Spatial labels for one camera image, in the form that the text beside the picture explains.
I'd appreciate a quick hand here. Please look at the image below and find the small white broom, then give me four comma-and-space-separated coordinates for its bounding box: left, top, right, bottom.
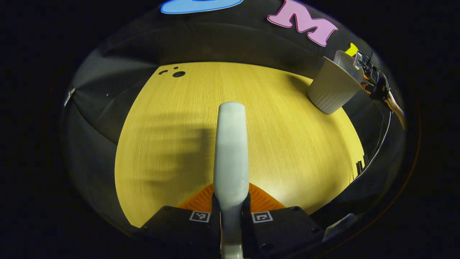
213, 101, 250, 259

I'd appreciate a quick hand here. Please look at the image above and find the black backdrop cloth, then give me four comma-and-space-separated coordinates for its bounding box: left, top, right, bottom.
61, 0, 381, 231

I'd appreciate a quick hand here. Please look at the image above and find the white clip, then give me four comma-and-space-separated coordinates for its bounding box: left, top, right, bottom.
64, 87, 76, 107

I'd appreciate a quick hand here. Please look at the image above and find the white ribbed garbage bin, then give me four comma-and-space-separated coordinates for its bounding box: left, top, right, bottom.
307, 56, 363, 115

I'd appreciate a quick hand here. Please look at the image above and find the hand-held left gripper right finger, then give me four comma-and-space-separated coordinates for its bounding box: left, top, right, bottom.
243, 183, 324, 258

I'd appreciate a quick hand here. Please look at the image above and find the black cable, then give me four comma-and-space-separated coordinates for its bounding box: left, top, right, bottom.
354, 110, 393, 178

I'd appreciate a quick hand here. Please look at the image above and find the white dustpan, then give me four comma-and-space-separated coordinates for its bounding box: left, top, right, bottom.
332, 50, 365, 85

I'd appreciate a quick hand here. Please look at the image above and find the white plastic piece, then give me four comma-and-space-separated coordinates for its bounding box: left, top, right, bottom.
323, 213, 357, 241

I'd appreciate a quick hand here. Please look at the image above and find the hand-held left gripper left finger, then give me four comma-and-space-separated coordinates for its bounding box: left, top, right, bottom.
138, 183, 221, 259

